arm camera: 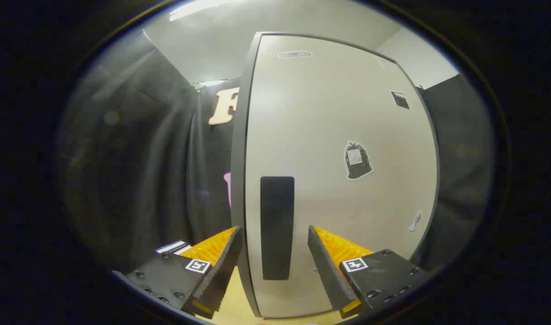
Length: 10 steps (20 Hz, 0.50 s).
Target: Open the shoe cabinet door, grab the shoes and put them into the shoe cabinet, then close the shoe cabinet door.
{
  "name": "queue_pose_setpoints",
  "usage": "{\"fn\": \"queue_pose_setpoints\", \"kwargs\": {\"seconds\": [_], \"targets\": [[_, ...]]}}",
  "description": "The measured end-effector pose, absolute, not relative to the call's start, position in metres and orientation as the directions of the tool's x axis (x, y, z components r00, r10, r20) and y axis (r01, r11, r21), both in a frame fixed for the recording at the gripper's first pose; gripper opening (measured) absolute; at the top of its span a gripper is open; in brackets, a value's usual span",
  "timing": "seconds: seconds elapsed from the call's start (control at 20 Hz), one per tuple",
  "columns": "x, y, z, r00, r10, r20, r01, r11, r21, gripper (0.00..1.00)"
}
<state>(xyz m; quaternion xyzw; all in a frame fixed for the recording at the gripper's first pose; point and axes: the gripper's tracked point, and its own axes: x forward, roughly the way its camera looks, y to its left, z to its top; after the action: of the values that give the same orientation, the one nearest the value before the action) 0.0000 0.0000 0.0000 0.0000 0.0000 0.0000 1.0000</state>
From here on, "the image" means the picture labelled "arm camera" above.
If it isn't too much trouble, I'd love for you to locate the black door handle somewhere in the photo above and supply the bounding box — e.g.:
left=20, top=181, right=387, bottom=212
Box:
left=260, top=176, right=295, bottom=281

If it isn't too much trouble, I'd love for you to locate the grey shoe cabinet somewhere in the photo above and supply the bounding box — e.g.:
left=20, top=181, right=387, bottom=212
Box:
left=230, top=31, right=441, bottom=319

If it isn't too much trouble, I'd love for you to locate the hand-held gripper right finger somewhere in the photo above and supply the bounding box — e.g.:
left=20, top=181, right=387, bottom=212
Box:
left=308, top=225, right=431, bottom=319

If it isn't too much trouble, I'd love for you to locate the dark blue book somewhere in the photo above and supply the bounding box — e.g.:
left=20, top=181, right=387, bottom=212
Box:
left=156, top=240, right=185, bottom=254

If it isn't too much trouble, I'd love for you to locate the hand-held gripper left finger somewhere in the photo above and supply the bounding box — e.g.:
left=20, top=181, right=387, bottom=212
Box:
left=112, top=226, right=243, bottom=320

